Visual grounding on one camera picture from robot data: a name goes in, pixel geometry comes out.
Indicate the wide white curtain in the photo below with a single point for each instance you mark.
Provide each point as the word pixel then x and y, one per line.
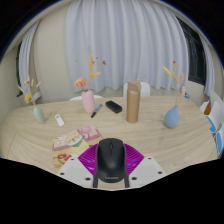
pixel 126 36

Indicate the small white remote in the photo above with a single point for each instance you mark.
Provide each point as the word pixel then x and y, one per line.
pixel 59 120

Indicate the yellow dried flowers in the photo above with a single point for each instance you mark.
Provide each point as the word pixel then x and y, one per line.
pixel 27 97

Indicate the pink ceramic vase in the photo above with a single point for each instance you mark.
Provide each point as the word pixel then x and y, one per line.
pixel 88 102

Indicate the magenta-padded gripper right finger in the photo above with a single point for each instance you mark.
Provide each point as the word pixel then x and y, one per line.
pixel 145 168

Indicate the green ceramic vase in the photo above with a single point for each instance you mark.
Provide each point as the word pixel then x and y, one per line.
pixel 39 115

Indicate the black computer mouse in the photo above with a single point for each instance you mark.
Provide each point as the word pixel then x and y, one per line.
pixel 111 160

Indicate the white and blue chair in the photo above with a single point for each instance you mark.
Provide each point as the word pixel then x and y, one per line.
pixel 216 115
pixel 220 140

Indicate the narrow white curtain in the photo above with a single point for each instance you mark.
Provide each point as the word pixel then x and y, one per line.
pixel 28 56
pixel 208 66

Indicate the dried flowers with orange bloom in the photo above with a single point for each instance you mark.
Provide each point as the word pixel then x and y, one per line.
pixel 80 82

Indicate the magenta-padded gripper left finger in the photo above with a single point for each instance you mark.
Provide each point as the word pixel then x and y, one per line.
pixel 78 168

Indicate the blue ceramic vase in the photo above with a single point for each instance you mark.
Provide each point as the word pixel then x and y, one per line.
pixel 171 118

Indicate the gold metal drink bottle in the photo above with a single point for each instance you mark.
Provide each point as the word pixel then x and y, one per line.
pixel 133 103

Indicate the blue marker pen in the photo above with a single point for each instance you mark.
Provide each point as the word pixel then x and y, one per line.
pixel 96 110

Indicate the small black box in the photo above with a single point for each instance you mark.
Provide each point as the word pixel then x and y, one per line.
pixel 113 106

